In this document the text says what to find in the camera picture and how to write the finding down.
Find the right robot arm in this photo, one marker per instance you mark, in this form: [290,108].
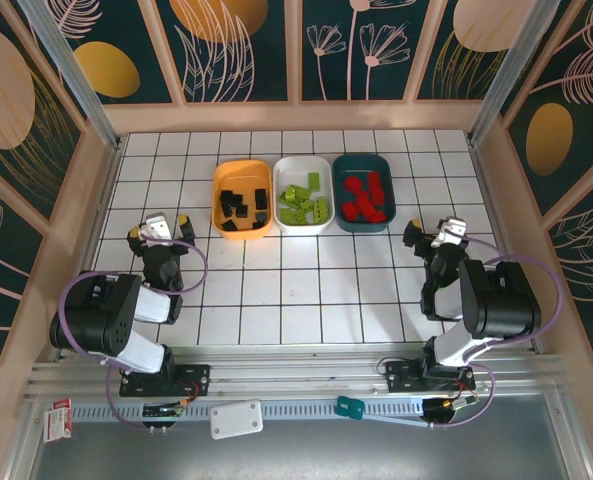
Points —
[501,305]

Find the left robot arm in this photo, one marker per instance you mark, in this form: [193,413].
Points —
[101,315]

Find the yellow plastic container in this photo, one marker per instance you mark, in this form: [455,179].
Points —
[241,175]

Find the teal plastic container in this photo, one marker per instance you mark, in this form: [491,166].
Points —
[361,165]

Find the white plastic container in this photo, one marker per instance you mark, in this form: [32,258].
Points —
[293,170]

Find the black controller board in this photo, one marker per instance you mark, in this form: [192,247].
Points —
[443,407]
[161,411]

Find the teal plastic clip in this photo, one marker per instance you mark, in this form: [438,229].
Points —
[350,407]

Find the white plastic box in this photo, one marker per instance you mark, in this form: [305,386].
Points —
[236,420]

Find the red and white carton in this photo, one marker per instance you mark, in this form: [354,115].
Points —
[58,420]

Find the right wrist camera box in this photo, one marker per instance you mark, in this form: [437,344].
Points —
[451,235]

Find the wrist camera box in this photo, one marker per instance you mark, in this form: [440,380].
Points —
[157,227]
[451,235]

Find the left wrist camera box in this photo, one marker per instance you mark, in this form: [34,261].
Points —
[157,227]

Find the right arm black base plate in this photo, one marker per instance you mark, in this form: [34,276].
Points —
[401,377]

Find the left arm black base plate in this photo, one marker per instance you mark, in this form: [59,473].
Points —
[196,380]

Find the pink fern wall panel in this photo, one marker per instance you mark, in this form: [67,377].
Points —
[586,275]

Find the wall panel with yellow lines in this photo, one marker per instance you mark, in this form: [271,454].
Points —
[441,75]

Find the pink flower wall panel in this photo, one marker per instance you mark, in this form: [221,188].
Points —
[1,300]

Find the aluminium frame post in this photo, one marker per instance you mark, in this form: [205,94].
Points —
[514,75]
[74,75]

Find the flower stem wall panel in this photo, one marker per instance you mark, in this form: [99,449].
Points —
[336,85]

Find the leaf and circle wall panel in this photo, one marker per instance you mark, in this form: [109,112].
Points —
[271,75]

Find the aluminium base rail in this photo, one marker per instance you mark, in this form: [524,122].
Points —
[301,375]

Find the fern and oval wall panel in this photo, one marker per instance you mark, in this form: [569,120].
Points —
[576,100]

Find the yellow oval wall panel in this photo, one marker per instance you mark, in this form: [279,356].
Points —
[141,50]

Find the beige oval wall panel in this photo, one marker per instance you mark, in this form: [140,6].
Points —
[6,100]

